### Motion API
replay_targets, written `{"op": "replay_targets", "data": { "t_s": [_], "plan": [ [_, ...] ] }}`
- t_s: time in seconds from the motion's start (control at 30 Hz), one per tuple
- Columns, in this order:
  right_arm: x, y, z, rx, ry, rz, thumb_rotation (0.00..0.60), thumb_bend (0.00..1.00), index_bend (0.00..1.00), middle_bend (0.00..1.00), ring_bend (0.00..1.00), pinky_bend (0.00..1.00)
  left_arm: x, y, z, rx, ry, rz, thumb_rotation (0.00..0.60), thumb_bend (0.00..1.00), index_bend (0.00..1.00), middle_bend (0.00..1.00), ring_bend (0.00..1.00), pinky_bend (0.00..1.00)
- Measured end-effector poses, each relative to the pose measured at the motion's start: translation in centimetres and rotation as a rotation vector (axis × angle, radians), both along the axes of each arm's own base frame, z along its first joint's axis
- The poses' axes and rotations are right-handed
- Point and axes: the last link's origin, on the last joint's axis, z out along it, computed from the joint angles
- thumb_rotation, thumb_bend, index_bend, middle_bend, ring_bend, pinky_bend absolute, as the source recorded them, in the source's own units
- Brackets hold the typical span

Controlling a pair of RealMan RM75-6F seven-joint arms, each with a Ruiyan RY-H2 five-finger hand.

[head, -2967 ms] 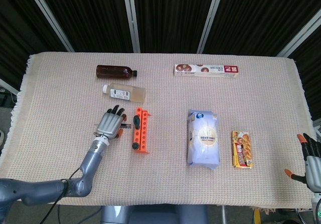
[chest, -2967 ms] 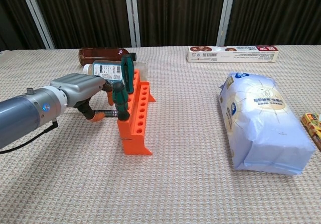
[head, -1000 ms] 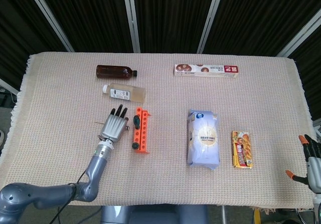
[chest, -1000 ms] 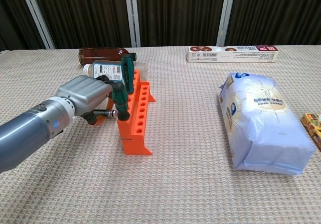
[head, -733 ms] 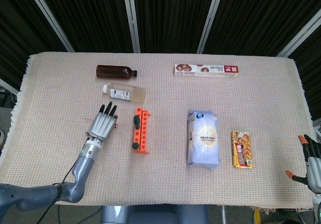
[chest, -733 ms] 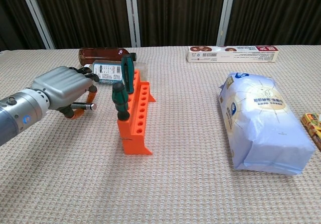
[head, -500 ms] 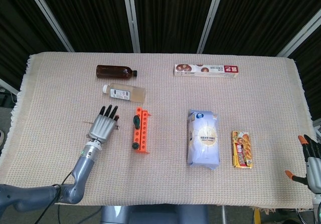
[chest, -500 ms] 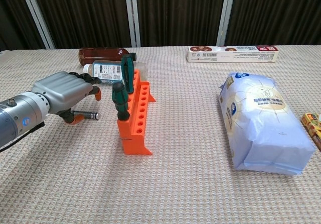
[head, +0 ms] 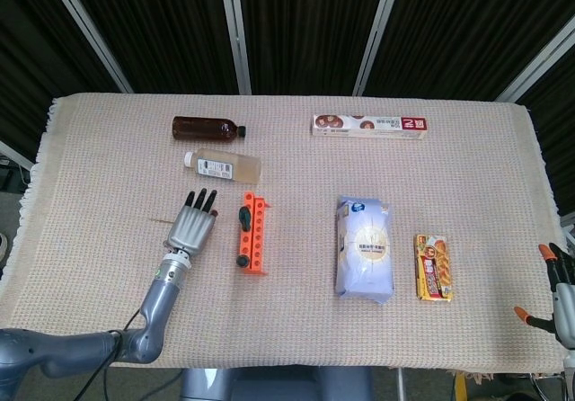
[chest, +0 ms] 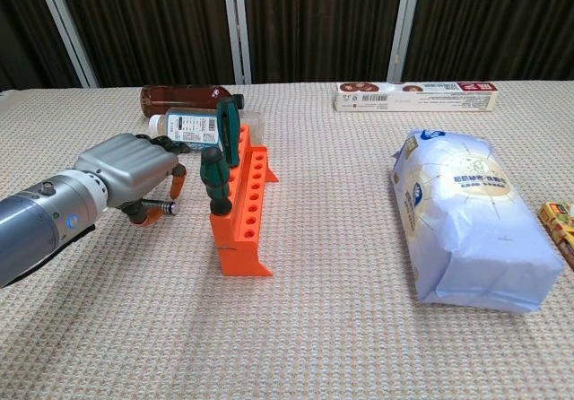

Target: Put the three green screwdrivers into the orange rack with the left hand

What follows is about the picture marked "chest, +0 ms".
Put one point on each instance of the black metal precision screwdriver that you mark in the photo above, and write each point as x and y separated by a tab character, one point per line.
166	206

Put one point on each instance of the clear bottle blue label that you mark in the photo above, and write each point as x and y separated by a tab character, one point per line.
193	126

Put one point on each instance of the yellow snack box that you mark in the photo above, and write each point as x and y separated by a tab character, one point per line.
560	225

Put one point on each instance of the large green black screwdriver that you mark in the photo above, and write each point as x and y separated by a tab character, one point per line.
215	180

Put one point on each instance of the beige woven tablecloth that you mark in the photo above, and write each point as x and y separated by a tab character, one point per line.
314	328

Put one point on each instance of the grey metal frame post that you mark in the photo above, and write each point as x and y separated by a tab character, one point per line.
237	28
67	32
403	28

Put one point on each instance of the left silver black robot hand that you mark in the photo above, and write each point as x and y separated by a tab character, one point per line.
125	171

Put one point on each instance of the pale blue tissue pack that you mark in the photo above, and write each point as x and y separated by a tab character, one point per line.
475	220

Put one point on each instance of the brown tea bottle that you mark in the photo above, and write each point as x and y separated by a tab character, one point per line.
179	95

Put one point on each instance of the dark pleated curtain panel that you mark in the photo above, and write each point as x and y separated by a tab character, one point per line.
18	23
493	23
157	23
314	23

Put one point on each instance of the long white cookie box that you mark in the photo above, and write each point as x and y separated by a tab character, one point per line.
417	99

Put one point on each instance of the orange plastic screwdriver rack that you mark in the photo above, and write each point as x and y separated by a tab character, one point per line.
237	256

